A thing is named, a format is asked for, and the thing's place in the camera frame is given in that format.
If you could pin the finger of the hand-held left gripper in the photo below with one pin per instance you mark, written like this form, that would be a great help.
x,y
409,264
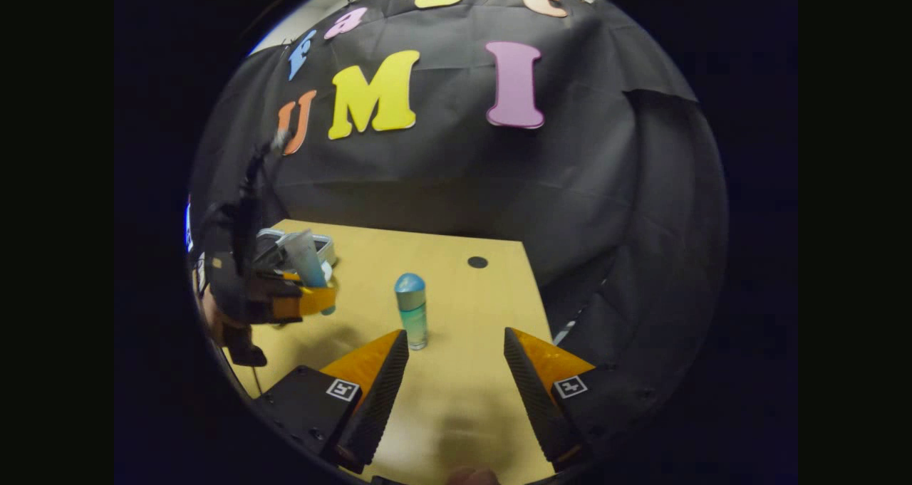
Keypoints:
x,y
292,278
306,303

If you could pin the blue and white tube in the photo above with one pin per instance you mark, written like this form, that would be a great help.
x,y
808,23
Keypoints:
x,y
305,257

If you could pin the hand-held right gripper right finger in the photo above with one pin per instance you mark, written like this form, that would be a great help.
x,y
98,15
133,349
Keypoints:
x,y
534,399

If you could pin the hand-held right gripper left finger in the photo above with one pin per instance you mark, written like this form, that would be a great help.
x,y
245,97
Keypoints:
x,y
377,407

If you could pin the light blue suitcase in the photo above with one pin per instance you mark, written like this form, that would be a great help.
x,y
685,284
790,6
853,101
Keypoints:
x,y
326,250

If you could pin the teal bottle with blue cap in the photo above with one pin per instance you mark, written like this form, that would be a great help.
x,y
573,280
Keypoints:
x,y
412,314

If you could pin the blue lit monitor screen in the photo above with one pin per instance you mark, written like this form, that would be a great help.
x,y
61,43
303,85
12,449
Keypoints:
x,y
189,221

